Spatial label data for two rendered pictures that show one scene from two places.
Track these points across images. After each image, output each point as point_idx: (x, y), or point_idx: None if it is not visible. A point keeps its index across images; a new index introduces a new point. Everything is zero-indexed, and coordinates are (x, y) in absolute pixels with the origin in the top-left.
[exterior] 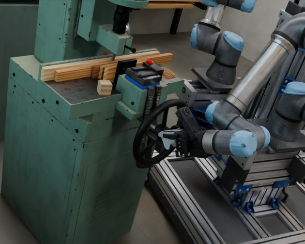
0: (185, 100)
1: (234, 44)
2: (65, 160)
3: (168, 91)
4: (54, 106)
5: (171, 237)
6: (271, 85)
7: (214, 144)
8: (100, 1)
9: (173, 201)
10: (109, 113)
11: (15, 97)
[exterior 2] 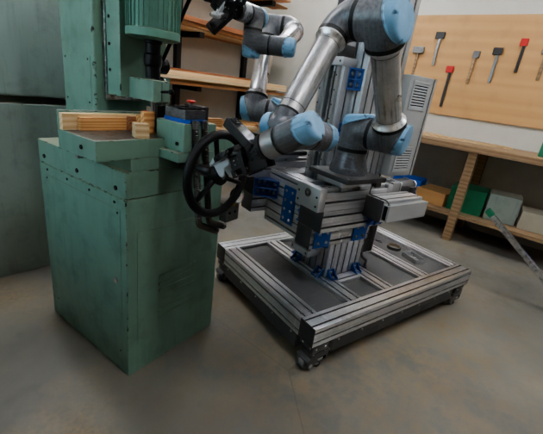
0: None
1: None
2: (110, 232)
3: (221, 145)
4: (78, 154)
5: (256, 324)
6: None
7: (274, 139)
8: (127, 46)
9: (252, 282)
10: (152, 162)
11: (49, 182)
